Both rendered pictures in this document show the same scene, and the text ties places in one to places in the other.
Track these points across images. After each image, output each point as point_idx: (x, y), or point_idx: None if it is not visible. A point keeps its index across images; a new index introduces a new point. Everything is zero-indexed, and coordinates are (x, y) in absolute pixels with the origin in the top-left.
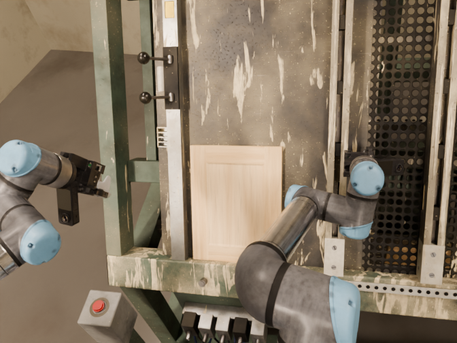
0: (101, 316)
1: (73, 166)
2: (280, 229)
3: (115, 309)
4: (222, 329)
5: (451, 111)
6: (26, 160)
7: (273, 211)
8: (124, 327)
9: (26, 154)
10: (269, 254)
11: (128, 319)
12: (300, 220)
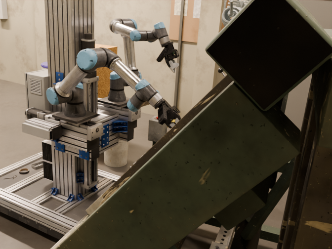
0: (153, 118)
1: (166, 43)
2: (126, 66)
3: (155, 121)
4: (142, 156)
5: None
6: (155, 24)
7: None
8: (152, 132)
9: (157, 23)
10: (112, 54)
11: (156, 134)
12: (131, 76)
